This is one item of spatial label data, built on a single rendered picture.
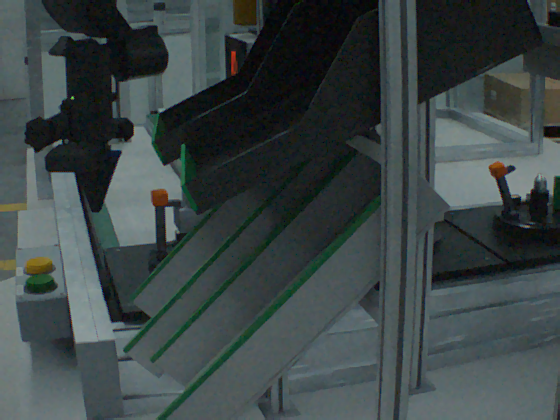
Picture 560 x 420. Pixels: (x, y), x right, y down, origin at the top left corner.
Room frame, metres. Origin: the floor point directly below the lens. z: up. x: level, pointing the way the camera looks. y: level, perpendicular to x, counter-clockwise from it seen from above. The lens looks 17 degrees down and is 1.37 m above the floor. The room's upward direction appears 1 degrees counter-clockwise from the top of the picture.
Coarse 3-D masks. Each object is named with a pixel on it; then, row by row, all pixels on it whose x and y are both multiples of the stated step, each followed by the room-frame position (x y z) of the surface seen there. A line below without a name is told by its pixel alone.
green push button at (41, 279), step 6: (36, 276) 1.05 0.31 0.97; (42, 276) 1.05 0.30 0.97; (48, 276) 1.05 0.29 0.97; (30, 282) 1.03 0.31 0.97; (36, 282) 1.03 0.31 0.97; (42, 282) 1.03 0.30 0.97; (48, 282) 1.03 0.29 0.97; (54, 282) 1.04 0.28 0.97; (30, 288) 1.02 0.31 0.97; (36, 288) 1.02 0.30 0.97; (42, 288) 1.02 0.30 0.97; (48, 288) 1.03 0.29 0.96
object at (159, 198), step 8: (152, 192) 1.06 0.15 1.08; (160, 192) 1.06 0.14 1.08; (152, 200) 1.06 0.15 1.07; (160, 200) 1.06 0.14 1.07; (168, 200) 1.07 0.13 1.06; (176, 200) 1.07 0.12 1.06; (160, 208) 1.06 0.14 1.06; (160, 216) 1.06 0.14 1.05; (160, 224) 1.06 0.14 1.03; (160, 232) 1.06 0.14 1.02; (160, 240) 1.06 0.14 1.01; (160, 248) 1.06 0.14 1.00
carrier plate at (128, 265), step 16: (112, 256) 1.13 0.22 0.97; (128, 256) 1.13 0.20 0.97; (144, 256) 1.13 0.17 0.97; (112, 272) 1.07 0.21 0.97; (128, 272) 1.07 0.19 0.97; (144, 272) 1.07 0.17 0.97; (112, 288) 1.05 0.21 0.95; (128, 288) 1.01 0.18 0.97; (128, 304) 0.96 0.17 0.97; (128, 320) 0.94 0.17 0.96
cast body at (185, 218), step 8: (184, 200) 1.08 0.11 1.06; (176, 208) 1.07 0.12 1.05; (184, 208) 1.06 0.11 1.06; (176, 216) 1.07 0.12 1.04; (184, 216) 1.05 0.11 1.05; (192, 216) 1.06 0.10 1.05; (200, 216) 1.06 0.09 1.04; (176, 224) 1.07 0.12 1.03; (184, 224) 1.05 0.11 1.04; (192, 224) 1.06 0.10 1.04; (184, 232) 1.05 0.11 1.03
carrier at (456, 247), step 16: (448, 224) 1.23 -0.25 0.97; (448, 240) 1.16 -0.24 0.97; (464, 240) 1.16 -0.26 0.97; (432, 256) 1.10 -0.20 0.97; (448, 256) 1.10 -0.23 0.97; (464, 256) 1.09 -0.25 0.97; (480, 256) 1.09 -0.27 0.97; (496, 256) 1.09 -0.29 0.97; (432, 272) 1.04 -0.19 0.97; (448, 272) 1.04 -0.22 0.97; (464, 272) 1.05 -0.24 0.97; (480, 272) 1.05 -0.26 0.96
